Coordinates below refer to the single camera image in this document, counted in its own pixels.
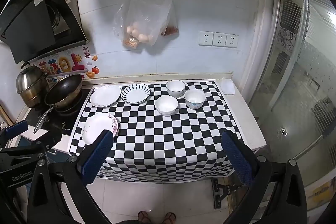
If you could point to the black range hood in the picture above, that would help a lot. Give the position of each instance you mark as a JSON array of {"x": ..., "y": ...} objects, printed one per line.
[{"x": 29, "y": 19}]

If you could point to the white bowl small print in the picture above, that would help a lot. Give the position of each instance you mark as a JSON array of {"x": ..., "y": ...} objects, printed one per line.
[{"x": 166, "y": 106}]

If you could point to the black metal bracket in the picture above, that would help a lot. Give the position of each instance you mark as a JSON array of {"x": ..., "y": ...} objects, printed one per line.
[{"x": 223, "y": 193}]

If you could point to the frosted glass door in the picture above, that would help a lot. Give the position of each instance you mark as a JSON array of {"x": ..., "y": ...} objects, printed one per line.
[{"x": 302, "y": 82}]

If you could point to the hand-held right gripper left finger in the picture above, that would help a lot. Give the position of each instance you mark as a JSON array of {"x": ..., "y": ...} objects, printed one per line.
[{"x": 96, "y": 158}]

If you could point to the plate with blue leaf pattern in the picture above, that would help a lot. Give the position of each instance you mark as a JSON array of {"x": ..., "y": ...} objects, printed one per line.
[{"x": 105, "y": 96}]

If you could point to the person's right foot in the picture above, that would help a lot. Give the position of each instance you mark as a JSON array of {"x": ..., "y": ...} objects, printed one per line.
[{"x": 169, "y": 218}]

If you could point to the blue striped white plate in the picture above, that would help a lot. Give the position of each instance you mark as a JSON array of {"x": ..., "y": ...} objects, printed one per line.
[{"x": 135, "y": 94}]

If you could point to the cardboard box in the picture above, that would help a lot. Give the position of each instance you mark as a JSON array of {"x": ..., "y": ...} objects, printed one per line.
[{"x": 321, "y": 195}]

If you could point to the white bowl black rim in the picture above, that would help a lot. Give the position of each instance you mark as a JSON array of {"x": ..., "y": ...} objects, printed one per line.
[{"x": 175, "y": 88}]

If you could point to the floral white plate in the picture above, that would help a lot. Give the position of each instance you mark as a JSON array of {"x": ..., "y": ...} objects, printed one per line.
[{"x": 96, "y": 126}]

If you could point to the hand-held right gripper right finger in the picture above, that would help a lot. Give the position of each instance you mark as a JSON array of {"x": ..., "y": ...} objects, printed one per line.
[{"x": 236, "y": 161}]

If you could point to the white paper tissue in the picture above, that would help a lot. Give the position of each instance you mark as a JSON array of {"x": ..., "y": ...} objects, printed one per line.
[{"x": 228, "y": 86}]

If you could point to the black induction cooktop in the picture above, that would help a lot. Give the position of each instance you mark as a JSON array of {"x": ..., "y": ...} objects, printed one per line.
[{"x": 68, "y": 122}]

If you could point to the black frying pan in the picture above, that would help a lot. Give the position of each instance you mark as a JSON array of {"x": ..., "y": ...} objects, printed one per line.
[{"x": 63, "y": 90}]

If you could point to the white bowl blue rim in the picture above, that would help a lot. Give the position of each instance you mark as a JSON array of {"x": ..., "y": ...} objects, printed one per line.
[{"x": 194, "y": 99}]

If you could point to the white wall outlet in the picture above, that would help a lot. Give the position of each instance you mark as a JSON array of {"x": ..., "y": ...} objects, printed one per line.
[
  {"x": 219, "y": 39},
  {"x": 205, "y": 38},
  {"x": 231, "y": 40}
]

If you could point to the clear plastic bag of eggs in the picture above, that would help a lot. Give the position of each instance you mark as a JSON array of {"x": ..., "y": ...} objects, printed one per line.
[{"x": 143, "y": 14}]

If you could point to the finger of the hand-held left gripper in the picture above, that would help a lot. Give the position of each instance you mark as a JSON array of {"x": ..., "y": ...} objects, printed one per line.
[
  {"x": 53, "y": 137},
  {"x": 16, "y": 128}
]

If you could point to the stainless steel pot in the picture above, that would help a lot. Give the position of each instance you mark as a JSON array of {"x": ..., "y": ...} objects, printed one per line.
[{"x": 29, "y": 79}]

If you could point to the clear bag with orange contents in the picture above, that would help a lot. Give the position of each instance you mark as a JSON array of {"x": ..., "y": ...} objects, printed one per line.
[{"x": 123, "y": 29}]

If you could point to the black and white checkered mat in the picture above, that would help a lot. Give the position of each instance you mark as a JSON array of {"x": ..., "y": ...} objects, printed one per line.
[{"x": 162, "y": 140}]

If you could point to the colourful wall sticker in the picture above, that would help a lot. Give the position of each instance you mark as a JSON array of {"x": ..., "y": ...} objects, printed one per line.
[{"x": 63, "y": 64}]

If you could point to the clear bag with red contents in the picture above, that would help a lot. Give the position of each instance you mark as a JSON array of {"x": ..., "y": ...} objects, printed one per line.
[{"x": 170, "y": 27}]

